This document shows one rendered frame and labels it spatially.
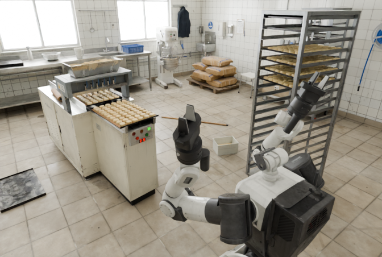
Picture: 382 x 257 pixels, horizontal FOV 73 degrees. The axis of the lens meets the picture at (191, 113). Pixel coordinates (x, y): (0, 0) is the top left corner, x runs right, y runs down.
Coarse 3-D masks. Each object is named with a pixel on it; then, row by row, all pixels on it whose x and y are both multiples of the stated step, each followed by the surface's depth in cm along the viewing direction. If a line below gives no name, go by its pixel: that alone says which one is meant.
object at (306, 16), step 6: (306, 12) 186; (306, 18) 187; (306, 24) 189; (306, 30) 191; (300, 42) 195; (300, 48) 196; (300, 54) 197; (300, 60) 199; (300, 66) 201; (300, 72) 203; (294, 78) 206; (294, 84) 207; (294, 90) 208; (294, 96) 210
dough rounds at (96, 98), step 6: (78, 96) 289; (84, 96) 289; (90, 96) 292; (96, 96) 290; (102, 96) 289; (108, 96) 289; (114, 96) 289; (84, 102) 276; (90, 102) 270; (96, 102) 273
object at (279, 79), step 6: (264, 78) 241; (270, 78) 236; (276, 78) 237; (282, 78) 240; (288, 78) 238; (306, 78) 241; (318, 78) 237; (330, 78) 236; (282, 84) 225; (288, 84) 220
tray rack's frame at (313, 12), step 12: (264, 12) 221; (276, 12) 210; (288, 12) 200; (300, 12) 190; (312, 12) 187; (324, 12) 193; (336, 12) 199; (348, 12) 206; (360, 12) 213; (348, 48) 224; (348, 60) 228; (336, 108) 245; (324, 156) 266
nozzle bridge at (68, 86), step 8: (112, 72) 283; (120, 72) 283; (128, 72) 289; (56, 80) 266; (64, 80) 254; (72, 80) 254; (80, 80) 255; (88, 80) 261; (96, 80) 275; (112, 80) 287; (120, 80) 294; (128, 80) 292; (64, 88) 252; (72, 88) 261; (80, 88) 266; (88, 88) 272; (96, 88) 274; (104, 88) 278; (128, 88) 307; (64, 96) 260; (72, 96) 254; (128, 96) 310; (64, 104) 267
